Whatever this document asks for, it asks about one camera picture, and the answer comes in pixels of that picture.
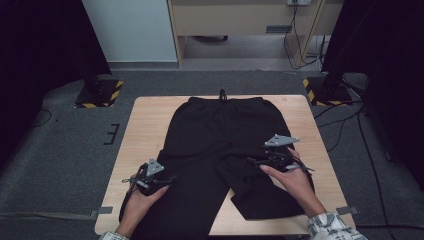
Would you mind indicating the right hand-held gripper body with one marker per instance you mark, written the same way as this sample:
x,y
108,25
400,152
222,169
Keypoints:
x,y
279,151

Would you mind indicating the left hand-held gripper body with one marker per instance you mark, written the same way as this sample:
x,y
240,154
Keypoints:
x,y
150,175

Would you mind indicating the black pants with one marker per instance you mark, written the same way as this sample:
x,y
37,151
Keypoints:
x,y
213,153

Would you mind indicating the person's left hand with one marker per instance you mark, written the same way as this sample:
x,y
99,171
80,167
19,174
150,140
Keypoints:
x,y
140,206

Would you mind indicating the person's right hand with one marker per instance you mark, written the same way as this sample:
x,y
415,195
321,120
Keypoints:
x,y
293,185

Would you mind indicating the black tape floor mark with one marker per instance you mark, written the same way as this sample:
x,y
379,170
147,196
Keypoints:
x,y
112,134

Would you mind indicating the grey tape piece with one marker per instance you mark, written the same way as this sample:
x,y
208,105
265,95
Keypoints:
x,y
347,210
101,211

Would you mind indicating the black yellow striped stand base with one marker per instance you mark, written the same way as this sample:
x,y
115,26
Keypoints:
x,y
100,95
328,95

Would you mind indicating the black curtain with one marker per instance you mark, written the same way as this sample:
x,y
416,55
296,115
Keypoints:
x,y
390,66
40,66

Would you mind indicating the light wooden desk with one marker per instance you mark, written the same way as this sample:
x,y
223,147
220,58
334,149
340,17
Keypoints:
x,y
233,16

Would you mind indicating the white cabinet panel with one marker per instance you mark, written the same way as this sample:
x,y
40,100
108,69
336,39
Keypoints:
x,y
130,30

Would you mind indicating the white power strip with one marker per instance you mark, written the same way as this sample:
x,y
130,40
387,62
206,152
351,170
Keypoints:
x,y
299,2

